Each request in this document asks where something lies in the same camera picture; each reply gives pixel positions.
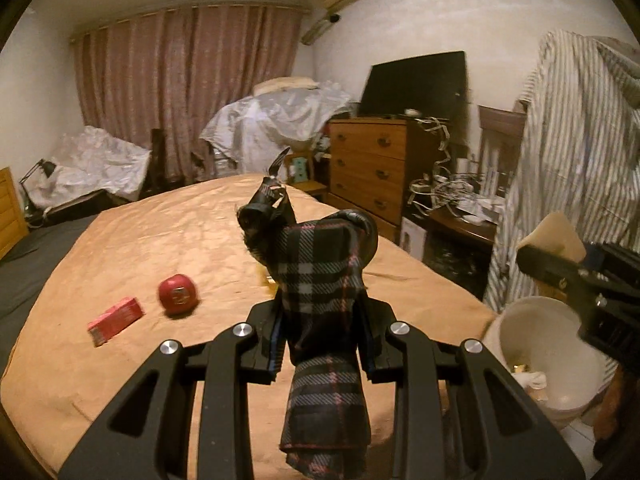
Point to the black desk lamp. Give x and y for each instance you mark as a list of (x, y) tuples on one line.
[(47, 167)]

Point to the white plastic bin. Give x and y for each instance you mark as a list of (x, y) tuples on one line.
[(540, 325)]

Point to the brown curtain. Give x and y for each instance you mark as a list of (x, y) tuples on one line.
[(185, 85)]

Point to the dark plaid cloth bundle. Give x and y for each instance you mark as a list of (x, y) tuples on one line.
[(320, 280)]

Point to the red apple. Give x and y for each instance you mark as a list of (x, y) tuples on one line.
[(177, 294)]

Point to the red flat box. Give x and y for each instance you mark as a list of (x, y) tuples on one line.
[(115, 321)]

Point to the cream pillow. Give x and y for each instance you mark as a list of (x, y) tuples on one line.
[(285, 84)]

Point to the small wooden stool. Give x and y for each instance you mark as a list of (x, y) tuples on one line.
[(312, 190)]

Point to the tan sponge block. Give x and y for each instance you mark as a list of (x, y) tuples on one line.
[(555, 232)]

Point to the white cardboard box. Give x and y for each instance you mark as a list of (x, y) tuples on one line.
[(412, 237)]

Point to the wooden headboard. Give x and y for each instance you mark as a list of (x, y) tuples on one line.
[(10, 210)]

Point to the striped hanging shirt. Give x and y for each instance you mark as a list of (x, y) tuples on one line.
[(575, 135)]

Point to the dark wooden cabinet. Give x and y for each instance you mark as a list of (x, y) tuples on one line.
[(460, 225)]

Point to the teal small item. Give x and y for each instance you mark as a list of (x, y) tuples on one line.
[(299, 167)]

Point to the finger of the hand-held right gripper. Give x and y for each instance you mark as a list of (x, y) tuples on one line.
[(595, 256), (550, 270)]

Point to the brown slatted wooden chair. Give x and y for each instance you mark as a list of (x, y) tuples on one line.
[(500, 125)]

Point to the low plastic-sheet-covered furniture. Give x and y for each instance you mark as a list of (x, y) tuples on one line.
[(95, 165)]

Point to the wooden chest of drawers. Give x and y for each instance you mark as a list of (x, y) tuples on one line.
[(370, 170)]

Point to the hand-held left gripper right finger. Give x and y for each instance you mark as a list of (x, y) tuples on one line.
[(372, 340)]

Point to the person's right forearm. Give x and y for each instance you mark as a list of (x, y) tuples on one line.
[(612, 400)]

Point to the beige wall duct cover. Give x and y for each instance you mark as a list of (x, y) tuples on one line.
[(315, 32)]

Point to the dark grey bed sheet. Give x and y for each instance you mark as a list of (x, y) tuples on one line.
[(35, 265)]

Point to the black flat television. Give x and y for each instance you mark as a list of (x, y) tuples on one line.
[(415, 85)]

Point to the tall plastic-sheet-covered pile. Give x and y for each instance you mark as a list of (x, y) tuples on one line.
[(270, 120)]

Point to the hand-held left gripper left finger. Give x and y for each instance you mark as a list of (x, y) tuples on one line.
[(267, 340)]

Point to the yellow cellophane wrapper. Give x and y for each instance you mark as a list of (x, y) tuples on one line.
[(270, 285)]

